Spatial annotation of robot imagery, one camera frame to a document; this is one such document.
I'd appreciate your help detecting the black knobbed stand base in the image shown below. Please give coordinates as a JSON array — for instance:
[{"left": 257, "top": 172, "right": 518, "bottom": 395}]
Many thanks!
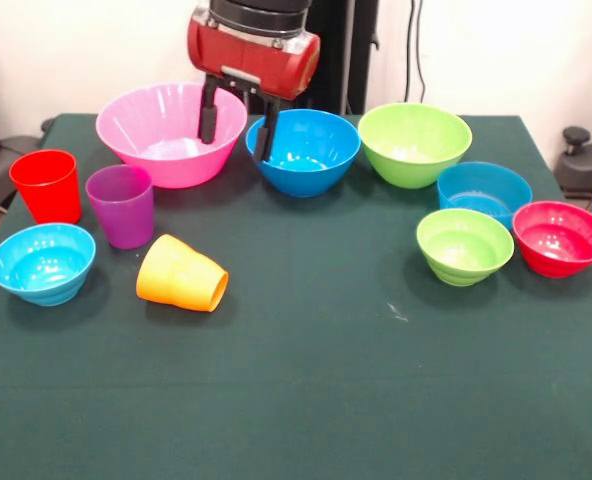
[{"left": 555, "top": 125, "right": 592, "bottom": 196}]

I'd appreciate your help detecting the small cyan bowl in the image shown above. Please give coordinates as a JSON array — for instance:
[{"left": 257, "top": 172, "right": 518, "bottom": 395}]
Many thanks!
[{"left": 0, "top": 222, "right": 98, "bottom": 307}]

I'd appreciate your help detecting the large green bowl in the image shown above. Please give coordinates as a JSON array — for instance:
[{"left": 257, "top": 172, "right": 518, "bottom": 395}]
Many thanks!
[{"left": 357, "top": 102, "right": 474, "bottom": 190}]

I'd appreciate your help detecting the black equipment stand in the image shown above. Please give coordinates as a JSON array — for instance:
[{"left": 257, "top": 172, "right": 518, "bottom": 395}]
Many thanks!
[{"left": 0, "top": 69, "right": 56, "bottom": 214}]

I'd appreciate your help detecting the purple cup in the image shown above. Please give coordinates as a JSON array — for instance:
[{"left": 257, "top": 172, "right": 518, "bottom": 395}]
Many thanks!
[{"left": 84, "top": 164, "right": 155, "bottom": 250}]

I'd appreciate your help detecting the small red bowl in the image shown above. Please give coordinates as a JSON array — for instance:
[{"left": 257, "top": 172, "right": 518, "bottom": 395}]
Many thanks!
[{"left": 511, "top": 200, "right": 592, "bottom": 280}]

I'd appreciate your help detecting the black hanging cable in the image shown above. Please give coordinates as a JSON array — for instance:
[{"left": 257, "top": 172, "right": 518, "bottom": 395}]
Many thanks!
[{"left": 404, "top": 0, "right": 427, "bottom": 105}]

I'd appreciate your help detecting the translucent blue bowl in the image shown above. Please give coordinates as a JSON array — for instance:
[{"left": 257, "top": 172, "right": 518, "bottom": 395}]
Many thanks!
[{"left": 436, "top": 161, "right": 534, "bottom": 232}]

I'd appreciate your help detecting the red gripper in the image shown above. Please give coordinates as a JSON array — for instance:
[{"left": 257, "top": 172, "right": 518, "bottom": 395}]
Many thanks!
[{"left": 185, "top": 17, "right": 322, "bottom": 164}]

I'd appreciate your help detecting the small green bowl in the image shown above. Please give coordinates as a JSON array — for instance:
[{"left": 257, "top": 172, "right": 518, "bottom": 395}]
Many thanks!
[{"left": 415, "top": 208, "right": 516, "bottom": 288}]

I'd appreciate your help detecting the dark green table cloth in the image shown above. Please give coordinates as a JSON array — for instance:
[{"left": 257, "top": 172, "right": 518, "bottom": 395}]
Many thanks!
[{"left": 0, "top": 113, "right": 592, "bottom": 480}]

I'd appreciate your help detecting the orange cup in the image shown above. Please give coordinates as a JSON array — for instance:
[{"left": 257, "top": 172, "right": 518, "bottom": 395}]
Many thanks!
[{"left": 135, "top": 233, "right": 230, "bottom": 314}]

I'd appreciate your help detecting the large blue bowl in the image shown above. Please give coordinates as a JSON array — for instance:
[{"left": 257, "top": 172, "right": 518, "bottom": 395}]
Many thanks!
[{"left": 245, "top": 108, "right": 362, "bottom": 198}]

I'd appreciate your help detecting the red cup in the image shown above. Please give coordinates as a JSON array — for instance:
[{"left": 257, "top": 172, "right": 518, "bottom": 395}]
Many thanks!
[{"left": 8, "top": 148, "right": 83, "bottom": 226}]

